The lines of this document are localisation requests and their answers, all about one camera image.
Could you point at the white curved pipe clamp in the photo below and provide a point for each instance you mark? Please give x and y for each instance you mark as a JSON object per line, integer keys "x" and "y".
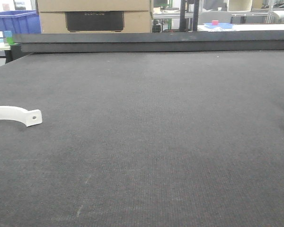
{"x": 28, "y": 118}

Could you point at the grey chair back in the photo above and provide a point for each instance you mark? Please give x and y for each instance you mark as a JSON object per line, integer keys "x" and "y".
{"x": 221, "y": 16}

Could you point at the pink cube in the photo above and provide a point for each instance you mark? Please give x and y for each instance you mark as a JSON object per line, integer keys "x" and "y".
{"x": 215, "y": 22}

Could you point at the blue flat tray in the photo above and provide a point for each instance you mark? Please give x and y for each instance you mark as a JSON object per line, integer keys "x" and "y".
{"x": 220, "y": 25}

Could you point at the large cardboard box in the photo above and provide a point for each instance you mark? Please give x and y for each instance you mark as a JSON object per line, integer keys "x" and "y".
{"x": 95, "y": 16}

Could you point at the blue plastic crate background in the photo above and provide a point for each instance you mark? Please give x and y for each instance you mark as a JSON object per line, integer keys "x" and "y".
{"x": 20, "y": 22}

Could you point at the dark raised table board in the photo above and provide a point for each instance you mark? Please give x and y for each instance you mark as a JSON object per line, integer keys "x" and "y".
{"x": 152, "y": 42}

